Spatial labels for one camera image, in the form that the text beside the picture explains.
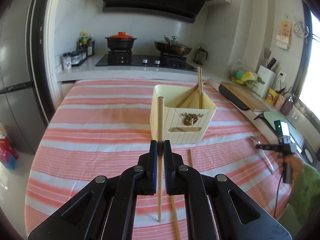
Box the steel tablespoon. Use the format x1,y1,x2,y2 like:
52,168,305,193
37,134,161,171
249,136,274,174

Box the green sleeved right forearm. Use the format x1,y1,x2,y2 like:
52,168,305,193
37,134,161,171
289,164,320,225

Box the person's right hand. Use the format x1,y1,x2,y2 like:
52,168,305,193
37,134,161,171
276,153,304,180

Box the green plastic cutting board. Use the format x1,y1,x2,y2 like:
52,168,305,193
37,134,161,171
256,111,304,148

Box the yellow snack packet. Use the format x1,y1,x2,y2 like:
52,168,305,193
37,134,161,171
265,88,279,106

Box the wooden cutting board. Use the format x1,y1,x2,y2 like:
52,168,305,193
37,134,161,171
218,82,269,112

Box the white knife block holder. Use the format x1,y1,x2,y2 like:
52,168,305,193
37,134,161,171
254,66,276,98

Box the plastic bag with produce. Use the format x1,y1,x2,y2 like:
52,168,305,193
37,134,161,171
230,60,265,90

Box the pink white striped tablecloth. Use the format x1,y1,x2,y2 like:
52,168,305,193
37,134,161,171
24,79,291,232

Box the cream plastic utensil holder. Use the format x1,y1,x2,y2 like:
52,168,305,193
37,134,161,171
150,85,217,144

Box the red blue boxes on floor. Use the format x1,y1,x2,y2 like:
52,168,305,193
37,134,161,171
0,125,18,170

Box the dark glass kettle jug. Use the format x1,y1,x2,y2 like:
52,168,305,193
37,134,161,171
193,47,208,65

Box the grey double door refrigerator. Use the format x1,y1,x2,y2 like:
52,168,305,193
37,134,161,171
1,0,48,154

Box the dark wok with glass lid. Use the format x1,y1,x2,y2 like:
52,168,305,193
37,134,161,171
154,35,192,56

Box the white label spice jar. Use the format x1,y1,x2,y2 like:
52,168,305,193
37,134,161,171
62,52,72,70

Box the black gas stove top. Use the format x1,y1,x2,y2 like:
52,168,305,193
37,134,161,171
95,51,196,72

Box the spice jar rack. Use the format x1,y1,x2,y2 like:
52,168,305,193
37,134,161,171
71,49,87,67

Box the sauce bottles group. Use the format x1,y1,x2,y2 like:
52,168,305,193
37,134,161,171
78,30,95,57

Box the black pot with red lid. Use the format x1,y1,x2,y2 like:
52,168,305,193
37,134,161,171
105,32,136,51

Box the hanging wall calendar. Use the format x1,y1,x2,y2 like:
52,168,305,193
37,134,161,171
276,19,292,50

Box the wire trivet on wall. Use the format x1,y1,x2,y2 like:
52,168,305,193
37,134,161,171
293,16,309,38

